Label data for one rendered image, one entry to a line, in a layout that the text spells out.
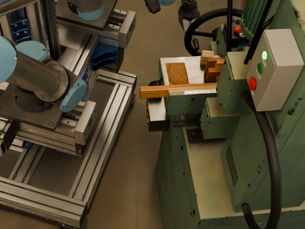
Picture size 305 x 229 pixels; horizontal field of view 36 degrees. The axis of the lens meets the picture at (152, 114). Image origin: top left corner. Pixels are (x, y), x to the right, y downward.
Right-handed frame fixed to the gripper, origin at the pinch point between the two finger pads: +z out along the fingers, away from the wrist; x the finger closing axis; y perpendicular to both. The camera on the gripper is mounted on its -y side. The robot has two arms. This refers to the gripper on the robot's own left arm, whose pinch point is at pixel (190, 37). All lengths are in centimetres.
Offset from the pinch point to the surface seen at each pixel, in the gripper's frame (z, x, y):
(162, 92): 26.7, 18.0, -37.1
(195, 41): 1.8, -1.7, -0.1
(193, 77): 21.2, 6.0, -30.4
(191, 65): 16.4, 6.0, -27.7
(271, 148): 47, 1, -89
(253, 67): 29, 4, -90
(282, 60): 29, 2, -102
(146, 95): 27, 23, -36
